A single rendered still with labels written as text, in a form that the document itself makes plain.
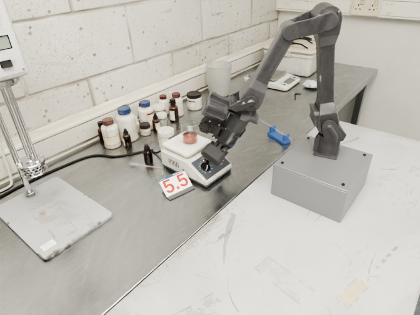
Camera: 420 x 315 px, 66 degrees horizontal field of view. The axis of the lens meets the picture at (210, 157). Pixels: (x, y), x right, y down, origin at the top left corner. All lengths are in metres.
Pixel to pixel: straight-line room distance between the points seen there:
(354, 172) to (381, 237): 0.17
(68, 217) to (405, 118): 1.91
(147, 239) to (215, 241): 0.17
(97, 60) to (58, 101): 0.21
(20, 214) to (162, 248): 0.43
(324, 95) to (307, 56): 1.03
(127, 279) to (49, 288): 0.17
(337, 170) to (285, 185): 0.14
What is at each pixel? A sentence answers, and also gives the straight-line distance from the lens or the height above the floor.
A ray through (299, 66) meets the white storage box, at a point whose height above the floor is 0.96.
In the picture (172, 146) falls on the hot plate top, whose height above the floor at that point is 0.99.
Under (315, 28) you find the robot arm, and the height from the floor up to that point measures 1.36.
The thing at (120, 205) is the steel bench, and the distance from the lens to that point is 0.97.
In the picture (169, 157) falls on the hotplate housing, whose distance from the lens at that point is 1.04.
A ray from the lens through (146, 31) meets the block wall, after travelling 1.46.
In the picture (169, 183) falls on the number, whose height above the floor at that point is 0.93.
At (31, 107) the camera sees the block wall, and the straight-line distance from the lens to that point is 1.24.
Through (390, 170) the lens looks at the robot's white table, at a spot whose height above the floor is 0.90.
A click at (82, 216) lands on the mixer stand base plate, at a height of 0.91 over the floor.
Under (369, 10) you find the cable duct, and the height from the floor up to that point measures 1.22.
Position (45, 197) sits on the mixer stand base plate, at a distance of 1.08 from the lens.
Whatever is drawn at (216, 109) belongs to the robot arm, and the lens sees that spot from 0.85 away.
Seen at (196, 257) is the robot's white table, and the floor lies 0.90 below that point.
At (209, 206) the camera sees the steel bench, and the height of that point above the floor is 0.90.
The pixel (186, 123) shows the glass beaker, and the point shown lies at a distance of 1.04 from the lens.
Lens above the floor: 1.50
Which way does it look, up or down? 32 degrees down
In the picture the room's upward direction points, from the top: 2 degrees counter-clockwise
